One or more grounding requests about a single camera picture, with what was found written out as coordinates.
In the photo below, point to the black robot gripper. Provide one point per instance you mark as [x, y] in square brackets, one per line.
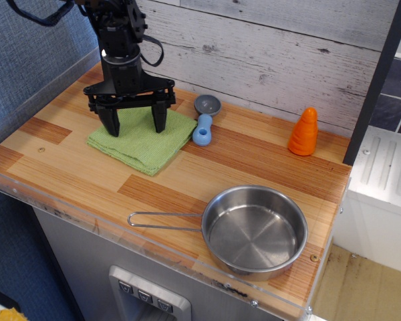
[129, 86]

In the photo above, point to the green cloth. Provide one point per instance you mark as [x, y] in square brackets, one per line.
[138, 144]

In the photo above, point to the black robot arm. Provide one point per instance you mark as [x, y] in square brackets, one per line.
[119, 27]

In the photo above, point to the stainless steel pot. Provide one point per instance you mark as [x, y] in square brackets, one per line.
[254, 232]

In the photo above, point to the blue grey toy scoop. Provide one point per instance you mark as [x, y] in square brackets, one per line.
[207, 106]

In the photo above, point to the orange toy carrot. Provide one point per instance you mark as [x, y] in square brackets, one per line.
[303, 138]

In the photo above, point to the grey dispenser button panel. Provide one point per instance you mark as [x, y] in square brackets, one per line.
[140, 299]

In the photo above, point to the yellow object at corner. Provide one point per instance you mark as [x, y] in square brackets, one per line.
[11, 315]

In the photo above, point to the white ridged cabinet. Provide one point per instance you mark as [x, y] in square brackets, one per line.
[369, 223]

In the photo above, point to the black vertical post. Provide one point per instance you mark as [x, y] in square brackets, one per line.
[98, 50]

